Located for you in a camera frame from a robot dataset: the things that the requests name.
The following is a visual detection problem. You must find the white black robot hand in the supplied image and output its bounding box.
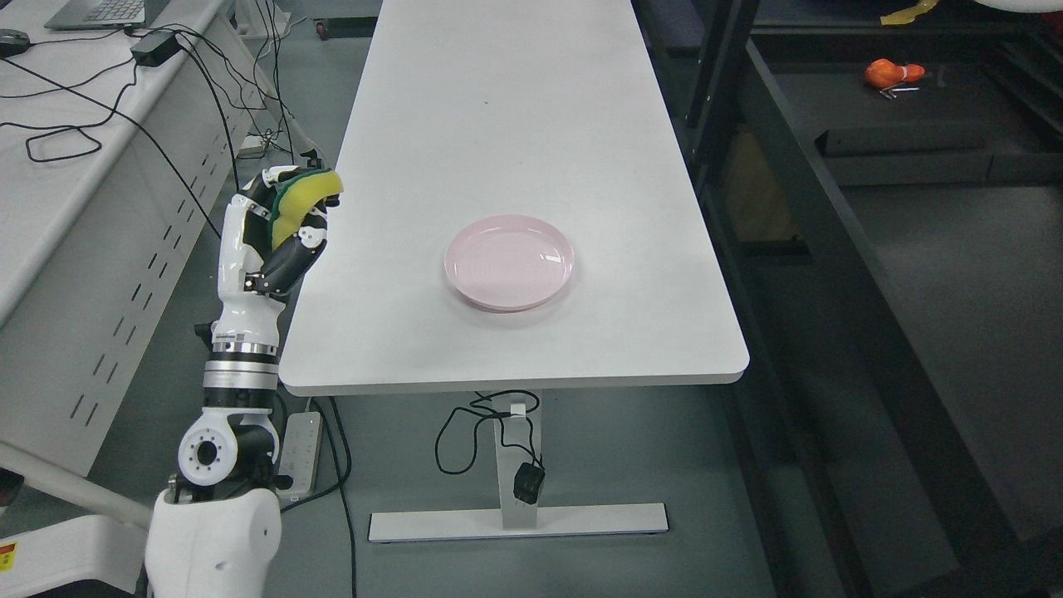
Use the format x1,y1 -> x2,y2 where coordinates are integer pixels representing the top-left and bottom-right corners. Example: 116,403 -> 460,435
203,165 -> 342,355

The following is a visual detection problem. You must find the green yellow sponge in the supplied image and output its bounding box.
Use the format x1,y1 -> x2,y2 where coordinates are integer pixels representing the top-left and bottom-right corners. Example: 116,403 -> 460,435
270,168 -> 343,251

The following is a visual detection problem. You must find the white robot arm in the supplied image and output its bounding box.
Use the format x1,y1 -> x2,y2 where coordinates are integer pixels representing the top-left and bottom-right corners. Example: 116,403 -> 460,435
145,334 -> 282,597

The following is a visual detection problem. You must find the dark grey metal shelf rack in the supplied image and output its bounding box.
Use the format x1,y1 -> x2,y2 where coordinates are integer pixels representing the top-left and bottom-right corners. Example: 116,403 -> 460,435
634,1 -> 1061,597

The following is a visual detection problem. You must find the white power strip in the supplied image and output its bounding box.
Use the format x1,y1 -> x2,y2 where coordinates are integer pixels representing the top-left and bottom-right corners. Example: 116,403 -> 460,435
277,411 -> 323,506

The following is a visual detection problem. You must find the white side desk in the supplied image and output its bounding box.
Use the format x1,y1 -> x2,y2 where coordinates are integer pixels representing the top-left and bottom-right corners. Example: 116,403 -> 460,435
1,1 -> 259,477

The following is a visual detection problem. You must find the black power adapter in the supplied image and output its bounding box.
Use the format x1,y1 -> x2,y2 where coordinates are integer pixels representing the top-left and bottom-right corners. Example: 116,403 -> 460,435
130,29 -> 183,67

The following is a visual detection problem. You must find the pink plate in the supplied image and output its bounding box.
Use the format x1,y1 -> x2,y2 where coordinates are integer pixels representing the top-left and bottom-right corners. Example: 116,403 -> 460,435
443,213 -> 575,311

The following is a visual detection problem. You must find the white table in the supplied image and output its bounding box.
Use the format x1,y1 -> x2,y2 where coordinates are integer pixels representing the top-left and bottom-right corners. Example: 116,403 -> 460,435
279,0 -> 750,544

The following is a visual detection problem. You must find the grey laptop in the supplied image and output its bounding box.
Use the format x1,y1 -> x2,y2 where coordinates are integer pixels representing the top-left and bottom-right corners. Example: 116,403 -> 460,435
44,1 -> 169,31

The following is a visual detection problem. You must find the black computer mouse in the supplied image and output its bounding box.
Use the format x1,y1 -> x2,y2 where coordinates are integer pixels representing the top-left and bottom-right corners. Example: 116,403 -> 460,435
0,27 -> 32,58

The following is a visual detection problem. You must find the black table control box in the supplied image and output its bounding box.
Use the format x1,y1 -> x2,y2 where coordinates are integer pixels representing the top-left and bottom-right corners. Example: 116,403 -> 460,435
512,462 -> 546,506

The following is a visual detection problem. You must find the orange toy object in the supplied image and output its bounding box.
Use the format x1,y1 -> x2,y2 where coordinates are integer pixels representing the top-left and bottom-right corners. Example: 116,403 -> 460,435
863,58 -> 926,90

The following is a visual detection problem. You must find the yellow tape strip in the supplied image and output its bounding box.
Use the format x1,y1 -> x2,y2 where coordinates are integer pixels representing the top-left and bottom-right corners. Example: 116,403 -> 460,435
879,0 -> 940,27

